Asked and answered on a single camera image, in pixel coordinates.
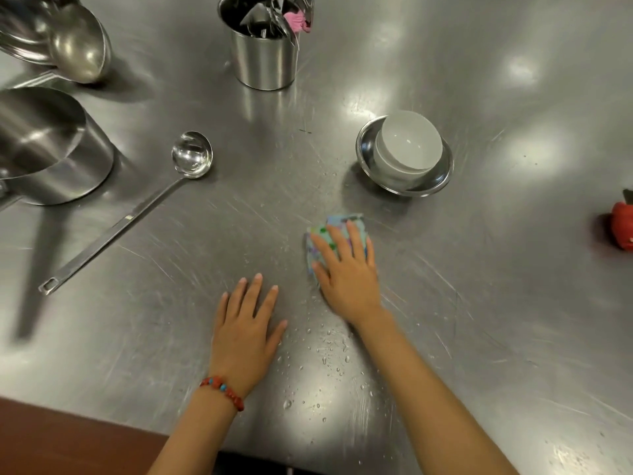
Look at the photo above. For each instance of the person's right hand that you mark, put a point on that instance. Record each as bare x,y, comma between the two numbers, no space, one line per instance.
351,286

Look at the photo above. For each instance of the person's left hand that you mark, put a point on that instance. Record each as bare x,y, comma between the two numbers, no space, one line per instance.
245,341

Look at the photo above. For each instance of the person's right thumb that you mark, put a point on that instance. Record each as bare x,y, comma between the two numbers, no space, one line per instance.
321,275

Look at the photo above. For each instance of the person's left thumb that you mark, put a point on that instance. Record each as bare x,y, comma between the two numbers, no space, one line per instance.
278,335

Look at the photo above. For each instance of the person's right little finger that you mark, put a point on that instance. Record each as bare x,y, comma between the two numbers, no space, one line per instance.
372,256

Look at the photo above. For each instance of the person's left little finger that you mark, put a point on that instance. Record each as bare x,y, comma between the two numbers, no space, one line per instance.
223,307

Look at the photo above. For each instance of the person's left middle finger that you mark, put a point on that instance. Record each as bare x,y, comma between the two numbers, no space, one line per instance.
254,294

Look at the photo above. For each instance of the person's right middle finger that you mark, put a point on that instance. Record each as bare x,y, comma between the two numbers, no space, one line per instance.
340,238

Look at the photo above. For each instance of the colourful patterned cleaning cloth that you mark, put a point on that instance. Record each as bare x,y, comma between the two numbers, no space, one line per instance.
316,230

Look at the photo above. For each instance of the person's right forearm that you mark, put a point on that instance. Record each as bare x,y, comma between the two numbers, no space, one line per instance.
430,395

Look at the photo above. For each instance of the person's left forearm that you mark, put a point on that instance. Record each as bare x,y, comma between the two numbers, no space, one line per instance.
198,435

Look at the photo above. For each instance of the shallow steel bowl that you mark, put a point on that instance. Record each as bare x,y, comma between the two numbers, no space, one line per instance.
368,160

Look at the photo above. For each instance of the white bowl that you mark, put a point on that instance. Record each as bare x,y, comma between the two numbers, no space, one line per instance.
408,148

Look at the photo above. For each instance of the dark clothing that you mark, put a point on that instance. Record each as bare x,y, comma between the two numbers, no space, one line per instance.
262,465

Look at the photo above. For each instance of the small steel ladle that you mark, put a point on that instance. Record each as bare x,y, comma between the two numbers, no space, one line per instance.
192,155

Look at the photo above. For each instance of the steel utensil holder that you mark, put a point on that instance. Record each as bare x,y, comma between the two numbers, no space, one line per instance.
264,61

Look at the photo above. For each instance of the bunch of steel utensils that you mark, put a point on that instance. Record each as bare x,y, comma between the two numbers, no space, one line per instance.
267,19

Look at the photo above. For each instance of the large steel pot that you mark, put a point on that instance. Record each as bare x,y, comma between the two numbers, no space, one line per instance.
44,143

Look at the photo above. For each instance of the red apple-shaped object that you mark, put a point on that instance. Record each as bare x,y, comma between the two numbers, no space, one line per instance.
623,225

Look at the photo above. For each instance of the large steel scoop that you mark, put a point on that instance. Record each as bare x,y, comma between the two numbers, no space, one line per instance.
79,44

